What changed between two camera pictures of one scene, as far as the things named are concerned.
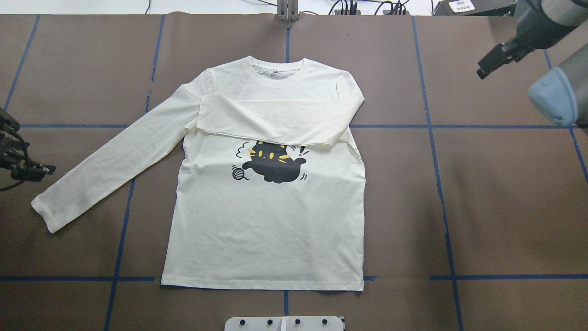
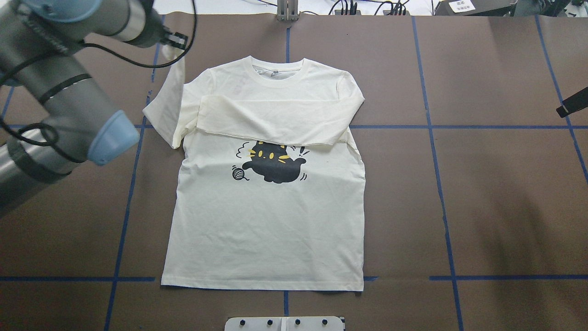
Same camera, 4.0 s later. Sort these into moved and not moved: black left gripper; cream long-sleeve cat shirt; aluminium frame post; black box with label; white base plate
Moved: black left gripper; cream long-sleeve cat shirt
Not moved: white base plate; aluminium frame post; black box with label
